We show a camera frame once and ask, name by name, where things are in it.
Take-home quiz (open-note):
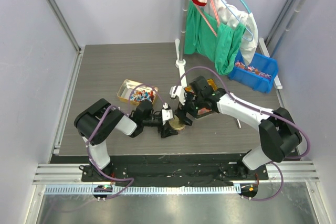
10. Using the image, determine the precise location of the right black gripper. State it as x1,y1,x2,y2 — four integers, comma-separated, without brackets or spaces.
175,90,204,126

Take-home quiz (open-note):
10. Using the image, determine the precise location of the round wooden jar lid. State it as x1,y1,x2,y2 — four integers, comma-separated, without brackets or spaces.
169,118,184,127

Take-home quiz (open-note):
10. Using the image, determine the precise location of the clear glass jar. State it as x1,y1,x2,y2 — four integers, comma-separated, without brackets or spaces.
172,125,186,132

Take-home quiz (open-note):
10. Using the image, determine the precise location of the gold tin of gummy candies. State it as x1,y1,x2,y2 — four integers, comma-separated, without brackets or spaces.
183,78,218,119

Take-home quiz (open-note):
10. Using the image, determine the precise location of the silver metal scoop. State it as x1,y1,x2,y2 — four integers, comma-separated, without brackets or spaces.
236,119,242,129

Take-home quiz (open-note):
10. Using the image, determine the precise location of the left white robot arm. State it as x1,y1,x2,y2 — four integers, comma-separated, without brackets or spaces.
74,99,178,182

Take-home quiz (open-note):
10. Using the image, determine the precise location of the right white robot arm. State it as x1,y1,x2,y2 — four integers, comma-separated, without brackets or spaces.
170,76,302,179

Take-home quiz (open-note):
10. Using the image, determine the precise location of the white clothes rack stand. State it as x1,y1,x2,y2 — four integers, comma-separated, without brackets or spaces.
174,0,284,91

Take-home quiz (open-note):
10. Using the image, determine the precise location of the green cloth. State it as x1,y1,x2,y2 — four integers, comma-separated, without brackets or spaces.
184,1,245,75

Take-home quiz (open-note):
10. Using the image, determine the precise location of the blue plastic bin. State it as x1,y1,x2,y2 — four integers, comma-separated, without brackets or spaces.
228,51,279,93

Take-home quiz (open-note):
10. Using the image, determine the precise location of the white cloth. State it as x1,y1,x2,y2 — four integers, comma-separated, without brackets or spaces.
213,0,259,65

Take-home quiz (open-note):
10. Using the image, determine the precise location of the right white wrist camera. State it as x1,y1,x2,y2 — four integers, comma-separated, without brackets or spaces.
169,86,186,105

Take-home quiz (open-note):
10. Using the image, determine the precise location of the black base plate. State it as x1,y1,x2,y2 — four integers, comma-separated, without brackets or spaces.
79,154,269,187

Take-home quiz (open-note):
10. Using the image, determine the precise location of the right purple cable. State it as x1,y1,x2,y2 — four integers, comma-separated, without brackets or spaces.
177,66,312,201

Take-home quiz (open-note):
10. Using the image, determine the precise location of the purple cable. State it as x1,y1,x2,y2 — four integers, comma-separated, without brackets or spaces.
85,84,169,200
177,66,312,201

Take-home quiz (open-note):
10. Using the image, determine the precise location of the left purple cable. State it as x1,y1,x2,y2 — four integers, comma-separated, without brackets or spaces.
85,84,169,200

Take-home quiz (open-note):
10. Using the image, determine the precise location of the white slotted cable duct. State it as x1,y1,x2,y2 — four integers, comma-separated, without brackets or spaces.
45,184,241,195

